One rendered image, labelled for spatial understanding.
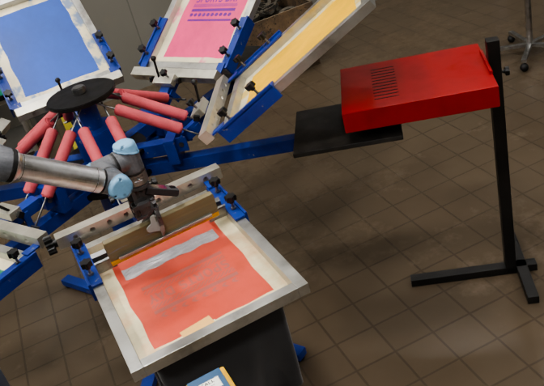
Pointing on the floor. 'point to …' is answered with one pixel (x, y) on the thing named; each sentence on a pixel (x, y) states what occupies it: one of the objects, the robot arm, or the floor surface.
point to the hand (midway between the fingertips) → (162, 229)
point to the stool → (525, 27)
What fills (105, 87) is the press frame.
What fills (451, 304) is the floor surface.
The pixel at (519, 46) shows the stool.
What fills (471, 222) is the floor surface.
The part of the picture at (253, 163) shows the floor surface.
